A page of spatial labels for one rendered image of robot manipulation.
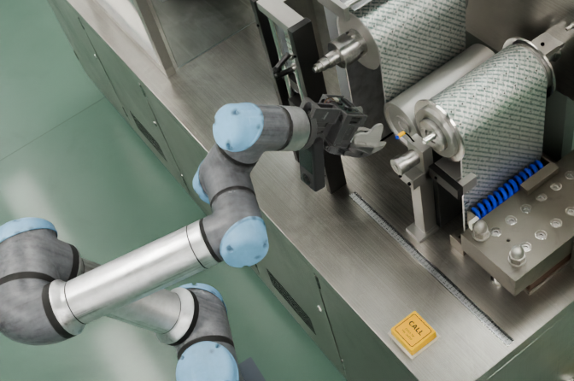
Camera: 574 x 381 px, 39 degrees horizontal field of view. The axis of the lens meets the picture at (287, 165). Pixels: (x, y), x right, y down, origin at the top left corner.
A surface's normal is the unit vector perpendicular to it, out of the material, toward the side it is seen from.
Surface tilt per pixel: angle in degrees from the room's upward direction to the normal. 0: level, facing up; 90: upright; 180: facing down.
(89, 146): 0
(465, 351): 0
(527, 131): 90
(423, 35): 92
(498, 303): 0
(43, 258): 54
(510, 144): 90
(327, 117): 90
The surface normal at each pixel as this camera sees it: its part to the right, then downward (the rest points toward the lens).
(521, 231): -0.18, -0.63
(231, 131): -0.74, 0.01
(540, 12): -0.80, 0.54
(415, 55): 0.57, 0.58
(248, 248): 0.25, 0.72
